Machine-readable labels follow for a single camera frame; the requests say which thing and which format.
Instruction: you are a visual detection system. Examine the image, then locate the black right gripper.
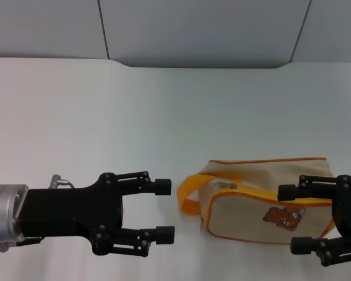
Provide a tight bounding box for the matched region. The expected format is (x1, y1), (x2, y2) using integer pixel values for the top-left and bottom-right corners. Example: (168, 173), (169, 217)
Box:
(277, 174), (351, 267)

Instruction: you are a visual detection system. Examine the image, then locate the silver zipper pull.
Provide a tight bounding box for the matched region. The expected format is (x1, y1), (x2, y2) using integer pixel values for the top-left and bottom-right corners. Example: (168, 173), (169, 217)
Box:
(214, 181), (238, 190)

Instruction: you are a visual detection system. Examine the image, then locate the beige food bag orange trim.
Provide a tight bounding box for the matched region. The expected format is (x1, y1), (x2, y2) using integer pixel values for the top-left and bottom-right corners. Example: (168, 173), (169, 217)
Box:
(176, 157), (338, 245)

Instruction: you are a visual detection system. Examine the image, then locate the left gripper cable connector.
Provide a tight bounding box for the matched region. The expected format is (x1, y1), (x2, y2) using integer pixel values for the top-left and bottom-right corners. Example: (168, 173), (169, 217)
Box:
(48, 174), (75, 190)

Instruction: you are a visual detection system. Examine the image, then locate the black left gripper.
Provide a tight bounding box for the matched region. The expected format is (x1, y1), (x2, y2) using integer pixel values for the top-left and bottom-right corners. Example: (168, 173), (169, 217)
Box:
(18, 172), (125, 256)

